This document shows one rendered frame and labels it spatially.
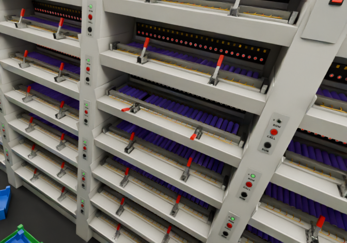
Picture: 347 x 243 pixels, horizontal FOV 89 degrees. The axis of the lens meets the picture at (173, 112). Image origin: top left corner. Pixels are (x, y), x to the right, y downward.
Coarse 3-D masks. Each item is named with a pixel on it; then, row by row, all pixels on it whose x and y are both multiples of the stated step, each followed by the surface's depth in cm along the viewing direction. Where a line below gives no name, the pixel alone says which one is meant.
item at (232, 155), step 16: (112, 80) 79; (96, 96) 73; (112, 112) 73; (128, 112) 69; (144, 112) 70; (240, 112) 69; (160, 128) 65; (176, 128) 64; (240, 128) 67; (192, 144) 62; (208, 144) 59; (224, 144) 59; (240, 144) 59; (224, 160) 59; (240, 160) 56
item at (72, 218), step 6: (24, 186) 131; (30, 186) 127; (36, 192) 126; (42, 198) 124; (48, 198) 122; (54, 204) 119; (60, 210) 118; (66, 210) 116; (66, 216) 117; (72, 216) 114; (96, 234) 108; (102, 240) 107
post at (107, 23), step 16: (96, 0) 62; (96, 16) 64; (112, 16) 67; (128, 16) 75; (96, 32) 65; (112, 32) 70; (96, 48) 67; (96, 64) 69; (80, 80) 75; (96, 80) 71; (80, 96) 77; (80, 112) 80; (96, 112) 77; (80, 128) 83; (80, 144) 86; (80, 160) 89; (80, 176) 92; (80, 192) 96; (96, 208) 103; (80, 224) 105
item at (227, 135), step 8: (120, 96) 74; (128, 96) 74; (144, 104) 70; (152, 104) 71; (160, 112) 69; (168, 112) 67; (184, 120) 65; (192, 120) 65; (192, 128) 63; (208, 128) 62; (216, 128) 62; (224, 136) 61; (232, 136) 60; (232, 144) 59
